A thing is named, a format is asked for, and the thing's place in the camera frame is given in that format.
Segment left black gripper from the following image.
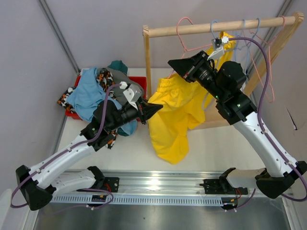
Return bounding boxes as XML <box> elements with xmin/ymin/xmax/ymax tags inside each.
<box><xmin>108</xmin><ymin>97</ymin><xmax>163</xmax><ymax>132</ymax></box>

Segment red plastic bin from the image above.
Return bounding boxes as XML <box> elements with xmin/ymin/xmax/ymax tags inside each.
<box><xmin>65</xmin><ymin>75</ymin><xmax>147</xmax><ymax>120</ymax></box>

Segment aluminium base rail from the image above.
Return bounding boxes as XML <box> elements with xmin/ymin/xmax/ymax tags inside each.
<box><xmin>47</xmin><ymin>169</ymin><xmax>295</xmax><ymax>197</ymax></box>

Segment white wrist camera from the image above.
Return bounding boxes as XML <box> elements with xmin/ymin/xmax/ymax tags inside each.
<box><xmin>207</xmin><ymin>36</ymin><xmax>229</xmax><ymax>60</ymax></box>
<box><xmin>120</xmin><ymin>81</ymin><xmax>142</xmax><ymax>110</ymax></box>

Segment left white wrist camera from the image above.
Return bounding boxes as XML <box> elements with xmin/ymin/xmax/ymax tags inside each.
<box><xmin>120</xmin><ymin>81</ymin><xmax>142</xmax><ymax>110</ymax></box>

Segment yellow shorts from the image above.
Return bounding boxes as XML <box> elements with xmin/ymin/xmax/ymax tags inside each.
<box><xmin>146</xmin><ymin>31</ymin><xmax>237</xmax><ymax>165</ymax></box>

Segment camouflage patterned shorts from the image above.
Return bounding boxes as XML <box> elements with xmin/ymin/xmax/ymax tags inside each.
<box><xmin>57</xmin><ymin>68</ymin><xmax>118</xmax><ymax>150</ymax></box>

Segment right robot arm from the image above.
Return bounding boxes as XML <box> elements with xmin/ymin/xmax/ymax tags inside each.
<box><xmin>168</xmin><ymin>51</ymin><xmax>307</xmax><ymax>199</ymax></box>

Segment wooden clothes rack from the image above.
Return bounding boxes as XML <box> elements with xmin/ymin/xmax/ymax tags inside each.
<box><xmin>142</xmin><ymin>11</ymin><xmax>304</xmax><ymax>129</ymax></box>

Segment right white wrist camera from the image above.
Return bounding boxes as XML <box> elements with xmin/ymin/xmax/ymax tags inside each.
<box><xmin>207</xmin><ymin>36</ymin><xmax>229</xmax><ymax>60</ymax></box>

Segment blue hanger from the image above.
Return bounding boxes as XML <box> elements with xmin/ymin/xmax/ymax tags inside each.
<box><xmin>202</xmin><ymin>20</ymin><xmax>219</xmax><ymax>112</ymax></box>
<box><xmin>234</xmin><ymin>19</ymin><xmax>248</xmax><ymax>63</ymax></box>
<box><xmin>244</xmin><ymin>17</ymin><xmax>261</xmax><ymax>70</ymax></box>

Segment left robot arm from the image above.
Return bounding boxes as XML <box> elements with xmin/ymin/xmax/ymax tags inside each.
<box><xmin>15</xmin><ymin>98</ymin><xmax>163</xmax><ymax>211</ymax></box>

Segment light blue shorts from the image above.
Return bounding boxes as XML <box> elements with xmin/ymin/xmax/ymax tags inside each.
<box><xmin>66</xmin><ymin>68</ymin><xmax>137</xmax><ymax>136</ymax></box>

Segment grey shorts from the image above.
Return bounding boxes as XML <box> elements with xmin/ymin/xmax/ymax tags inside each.
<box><xmin>106</xmin><ymin>67</ymin><xmax>144</xmax><ymax>106</ymax></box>

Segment white slotted cable duct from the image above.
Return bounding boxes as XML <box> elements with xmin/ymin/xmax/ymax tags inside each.
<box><xmin>51</xmin><ymin>194</ymin><xmax>227</xmax><ymax>207</ymax></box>

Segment dark green shorts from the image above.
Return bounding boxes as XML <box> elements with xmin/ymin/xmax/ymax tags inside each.
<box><xmin>108</xmin><ymin>60</ymin><xmax>128</xmax><ymax>74</ymax></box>

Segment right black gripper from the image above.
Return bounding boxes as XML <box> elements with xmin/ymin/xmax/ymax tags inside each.
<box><xmin>168</xmin><ymin>51</ymin><xmax>225</xmax><ymax>101</ymax></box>

